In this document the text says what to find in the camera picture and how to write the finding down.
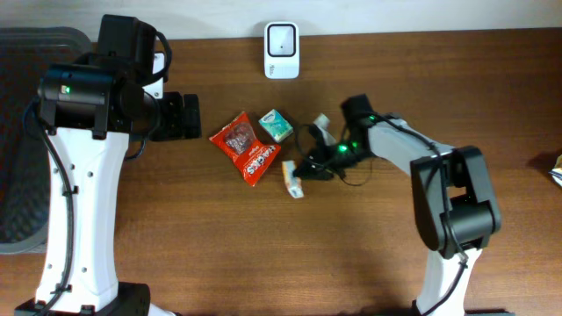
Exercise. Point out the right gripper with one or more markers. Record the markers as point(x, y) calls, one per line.
point(323, 161)

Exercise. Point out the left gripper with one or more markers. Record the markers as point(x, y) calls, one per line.
point(178, 128)

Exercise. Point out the orange tissue pack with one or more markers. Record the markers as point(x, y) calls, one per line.
point(292, 183)

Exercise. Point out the red candy bag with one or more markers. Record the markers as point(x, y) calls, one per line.
point(239, 142)

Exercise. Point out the teal tissue pack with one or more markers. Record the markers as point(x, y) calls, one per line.
point(276, 126)

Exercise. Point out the yellow snack bag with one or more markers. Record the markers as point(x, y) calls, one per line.
point(556, 171)

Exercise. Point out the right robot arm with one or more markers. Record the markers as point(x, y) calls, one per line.
point(455, 207)

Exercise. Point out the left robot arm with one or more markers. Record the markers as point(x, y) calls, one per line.
point(88, 112)

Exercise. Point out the grey plastic mesh basket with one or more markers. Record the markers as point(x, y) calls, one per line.
point(26, 54)

